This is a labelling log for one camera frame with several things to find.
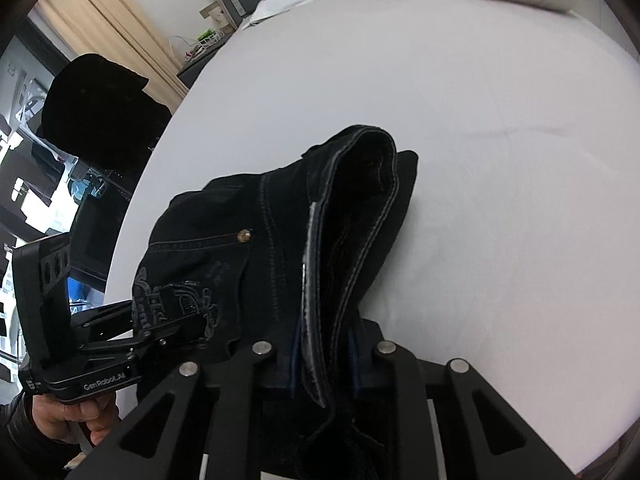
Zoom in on person's left hand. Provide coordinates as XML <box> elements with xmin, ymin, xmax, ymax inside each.
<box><xmin>32</xmin><ymin>392</ymin><xmax>119</xmax><ymax>445</ymax></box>

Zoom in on beige curtain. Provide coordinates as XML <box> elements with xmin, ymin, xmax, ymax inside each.
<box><xmin>35</xmin><ymin>0</ymin><xmax>186</xmax><ymax>110</ymax></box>

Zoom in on black denim pants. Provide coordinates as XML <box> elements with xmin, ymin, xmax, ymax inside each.
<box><xmin>132</xmin><ymin>125</ymin><xmax>419</xmax><ymax>407</ymax></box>

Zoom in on large glass window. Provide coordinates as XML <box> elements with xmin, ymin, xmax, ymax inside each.
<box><xmin>0</xmin><ymin>19</ymin><xmax>132</xmax><ymax>391</ymax></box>

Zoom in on dark grey nightstand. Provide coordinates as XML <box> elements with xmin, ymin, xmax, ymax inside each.
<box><xmin>177</xmin><ymin>35</ymin><xmax>231</xmax><ymax>89</ymax></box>

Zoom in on black cloth on chair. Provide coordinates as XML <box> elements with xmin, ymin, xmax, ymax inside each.
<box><xmin>37</xmin><ymin>53</ymin><xmax>171</xmax><ymax>181</ymax></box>

